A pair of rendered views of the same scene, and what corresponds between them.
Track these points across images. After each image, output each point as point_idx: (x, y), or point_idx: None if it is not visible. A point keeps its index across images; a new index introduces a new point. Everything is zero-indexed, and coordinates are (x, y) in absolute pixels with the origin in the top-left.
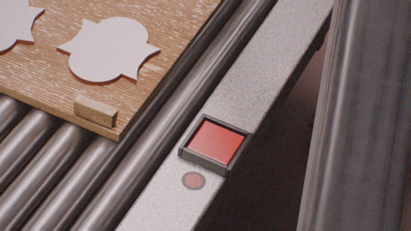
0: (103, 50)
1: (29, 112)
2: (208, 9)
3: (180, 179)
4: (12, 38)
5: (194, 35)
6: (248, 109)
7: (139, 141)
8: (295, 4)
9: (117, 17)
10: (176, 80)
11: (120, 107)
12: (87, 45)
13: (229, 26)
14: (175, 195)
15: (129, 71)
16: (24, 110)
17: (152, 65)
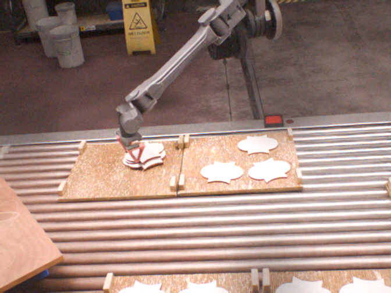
0: (260, 144)
1: (297, 156)
2: (213, 137)
3: (291, 123)
4: (275, 161)
5: (230, 135)
6: (250, 122)
7: None
8: (187, 130)
9: (240, 148)
10: None
11: (280, 135)
12: (261, 147)
13: (213, 136)
14: (298, 122)
15: (264, 136)
16: None
17: (254, 136)
